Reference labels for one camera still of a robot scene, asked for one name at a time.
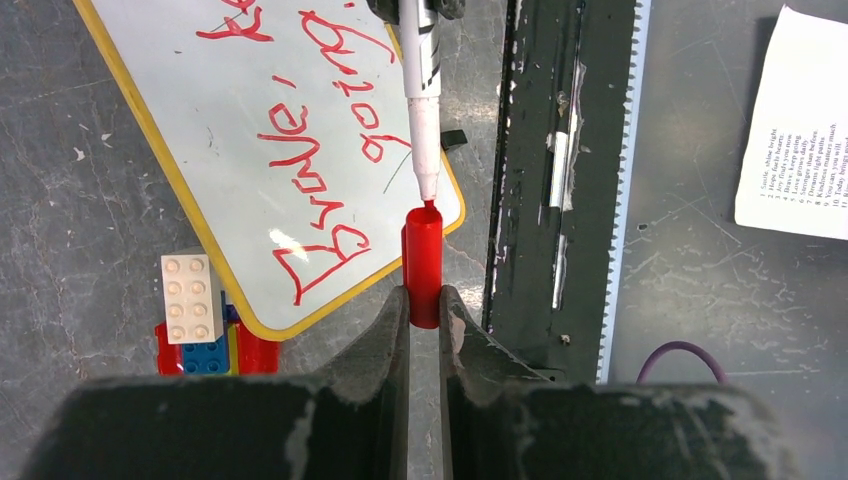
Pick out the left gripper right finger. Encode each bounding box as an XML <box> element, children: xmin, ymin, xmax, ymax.
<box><xmin>439</xmin><ymin>285</ymin><xmax>549</xmax><ymax>479</ymax></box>

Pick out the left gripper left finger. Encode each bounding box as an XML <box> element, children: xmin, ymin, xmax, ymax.
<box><xmin>314</xmin><ymin>287</ymin><xmax>410</xmax><ymax>479</ymax></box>

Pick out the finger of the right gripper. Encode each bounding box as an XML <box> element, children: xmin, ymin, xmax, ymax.
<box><xmin>433</xmin><ymin>0</ymin><xmax>466</xmax><ymax>20</ymax></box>
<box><xmin>367</xmin><ymin>0</ymin><xmax>400</xmax><ymax>25</ymax></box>

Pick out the red whiteboard marker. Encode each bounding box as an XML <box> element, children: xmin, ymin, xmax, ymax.
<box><xmin>399</xmin><ymin>0</ymin><xmax>441</xmax><ymax>202</ymax></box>

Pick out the red marker cap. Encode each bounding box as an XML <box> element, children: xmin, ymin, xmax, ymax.
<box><xmin>401</xmin><ymin>201</ymin><xmax>443</xmax><ymax>330</ymax></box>

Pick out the yellow framed whiteboard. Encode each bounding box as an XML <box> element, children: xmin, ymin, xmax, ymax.
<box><xmin>71</xmin><ymin>0</ymin><xmax>467</xmax><ymax>343</ymax></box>

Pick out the red toy plate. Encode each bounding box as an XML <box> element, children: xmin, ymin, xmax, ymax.
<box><xmin>154</xmin><ymin>321</ymin><xmax>281</xmax><ymax>376</ymax></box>

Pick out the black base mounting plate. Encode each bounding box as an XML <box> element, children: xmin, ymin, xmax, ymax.
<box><xmin>482</xmin><ymin>1</ymin><xmax>637</xmax><ymax>384</ymax></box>

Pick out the green toy brick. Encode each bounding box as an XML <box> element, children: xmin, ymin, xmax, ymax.
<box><xmin>227</xmin><ymin>323</ymin><xmax>239</xmax><ymax>376</ymax></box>

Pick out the blue toy brick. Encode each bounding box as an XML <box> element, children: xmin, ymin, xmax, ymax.
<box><xmin>181</xmin><ymin>292</ymin><xmax>231</xmax><ymax>375</ymax></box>

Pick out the white toy brick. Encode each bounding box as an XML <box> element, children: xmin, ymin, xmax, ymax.
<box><xmin>160</xmin><ymin>247</ymin><xmax>225</xmax><ymax>345</ymax></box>

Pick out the white paper sheet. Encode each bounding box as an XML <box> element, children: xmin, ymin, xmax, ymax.
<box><xmin>734</xmin><ymin>6</ymin><xmax>847</xmax><ymax>240</ymax></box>

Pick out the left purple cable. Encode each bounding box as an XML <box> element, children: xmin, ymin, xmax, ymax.
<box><xmin>635</xmin><ymin>341</ymin><xmax>729</xmax><ymax>387</ymax></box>

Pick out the slotted cable duct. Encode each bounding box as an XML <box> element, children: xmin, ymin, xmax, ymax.
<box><xmin>596</xmin><ymin>0</ymin><xmax>652</xmax><ymax>384</ymax></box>

